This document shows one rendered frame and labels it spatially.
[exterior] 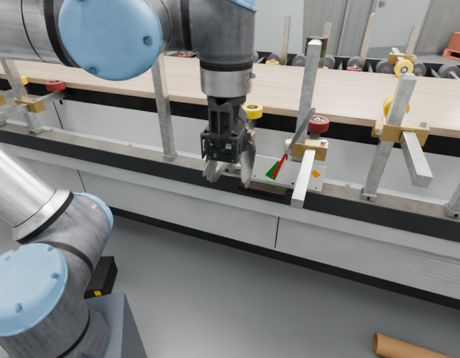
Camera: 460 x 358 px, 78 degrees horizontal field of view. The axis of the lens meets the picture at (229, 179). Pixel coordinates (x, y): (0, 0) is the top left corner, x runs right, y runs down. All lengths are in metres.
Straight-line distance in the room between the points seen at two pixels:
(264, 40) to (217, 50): 5.01
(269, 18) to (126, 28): 5.24
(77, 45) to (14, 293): 0.44
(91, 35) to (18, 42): 0.08
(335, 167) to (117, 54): 1.04
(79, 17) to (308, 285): 1.51
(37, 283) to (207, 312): 1.01
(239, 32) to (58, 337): 0.63
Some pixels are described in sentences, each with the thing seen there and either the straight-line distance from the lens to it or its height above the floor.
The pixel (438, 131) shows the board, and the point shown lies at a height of 0.89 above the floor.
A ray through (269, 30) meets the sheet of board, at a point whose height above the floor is 0.65.
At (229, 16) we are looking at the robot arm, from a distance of 0.46.
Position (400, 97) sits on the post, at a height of 1.05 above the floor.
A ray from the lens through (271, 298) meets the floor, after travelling 1.55.
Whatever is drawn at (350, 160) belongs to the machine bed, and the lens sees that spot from 1.23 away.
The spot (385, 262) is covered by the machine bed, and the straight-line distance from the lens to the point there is 1.57.
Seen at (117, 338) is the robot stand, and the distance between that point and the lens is 0.82.
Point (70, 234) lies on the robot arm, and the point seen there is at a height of 0.85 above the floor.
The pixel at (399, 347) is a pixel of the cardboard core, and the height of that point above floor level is 0.08.
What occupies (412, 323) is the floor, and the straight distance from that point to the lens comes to 1.70.
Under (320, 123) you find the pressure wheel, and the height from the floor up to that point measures 0.91.
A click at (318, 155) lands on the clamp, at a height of 0.84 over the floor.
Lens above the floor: 1.30
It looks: 34 degrees down
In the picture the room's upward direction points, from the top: straight up
